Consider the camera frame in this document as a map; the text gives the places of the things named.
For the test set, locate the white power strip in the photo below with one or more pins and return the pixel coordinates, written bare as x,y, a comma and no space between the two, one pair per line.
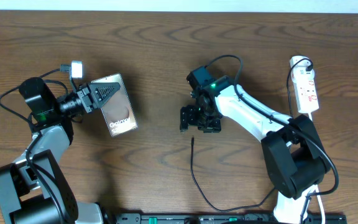
302,75

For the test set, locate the Samsung Galaxy smartphone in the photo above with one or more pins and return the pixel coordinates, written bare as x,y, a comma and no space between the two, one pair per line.
117,111

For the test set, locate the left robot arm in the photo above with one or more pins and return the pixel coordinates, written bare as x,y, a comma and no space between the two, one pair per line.
33,188

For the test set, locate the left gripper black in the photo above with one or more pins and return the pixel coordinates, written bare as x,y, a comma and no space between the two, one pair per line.
87,96

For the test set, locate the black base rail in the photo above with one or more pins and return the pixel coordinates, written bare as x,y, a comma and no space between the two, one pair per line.
136,218

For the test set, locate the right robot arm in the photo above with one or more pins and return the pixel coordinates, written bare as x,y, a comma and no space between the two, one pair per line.
294,156

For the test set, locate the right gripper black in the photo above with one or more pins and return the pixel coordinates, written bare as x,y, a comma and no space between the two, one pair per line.
187,118

